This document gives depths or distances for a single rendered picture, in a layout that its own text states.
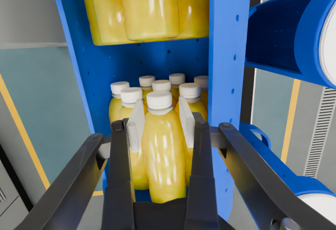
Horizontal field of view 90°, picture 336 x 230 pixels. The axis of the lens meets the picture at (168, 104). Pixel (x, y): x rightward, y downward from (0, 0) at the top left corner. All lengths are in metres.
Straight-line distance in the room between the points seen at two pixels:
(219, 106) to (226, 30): 0.09
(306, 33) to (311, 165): 2.04
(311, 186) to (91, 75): 0.73
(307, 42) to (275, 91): 1.27
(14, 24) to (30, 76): 0.94
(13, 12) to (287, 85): 1.85
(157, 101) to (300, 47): 0.41
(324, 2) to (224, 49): 0.36
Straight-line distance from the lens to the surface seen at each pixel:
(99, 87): 0.38
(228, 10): 0.21
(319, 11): 0.53
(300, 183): 0.76
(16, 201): 2.38
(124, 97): 0.30
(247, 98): 1.49
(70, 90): 1.64
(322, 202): 0.78
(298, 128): 2.09
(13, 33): 0.85
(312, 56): 0.52
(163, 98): 0.24
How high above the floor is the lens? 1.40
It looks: 70 degrees down
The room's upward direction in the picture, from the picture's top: 173 degrees clockwise
